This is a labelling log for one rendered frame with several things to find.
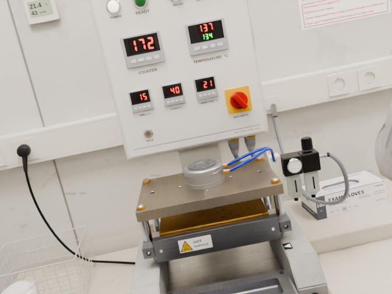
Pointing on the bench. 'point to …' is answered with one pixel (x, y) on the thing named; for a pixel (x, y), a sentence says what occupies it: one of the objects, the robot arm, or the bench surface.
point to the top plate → (208, 186)
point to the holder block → (247, 286)
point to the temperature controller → (205, 27)
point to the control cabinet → (182, 77)
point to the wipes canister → (21, 288)
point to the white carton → (361, 189)
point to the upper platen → (212, 216)
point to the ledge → (345, 225)
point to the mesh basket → (55, 264)
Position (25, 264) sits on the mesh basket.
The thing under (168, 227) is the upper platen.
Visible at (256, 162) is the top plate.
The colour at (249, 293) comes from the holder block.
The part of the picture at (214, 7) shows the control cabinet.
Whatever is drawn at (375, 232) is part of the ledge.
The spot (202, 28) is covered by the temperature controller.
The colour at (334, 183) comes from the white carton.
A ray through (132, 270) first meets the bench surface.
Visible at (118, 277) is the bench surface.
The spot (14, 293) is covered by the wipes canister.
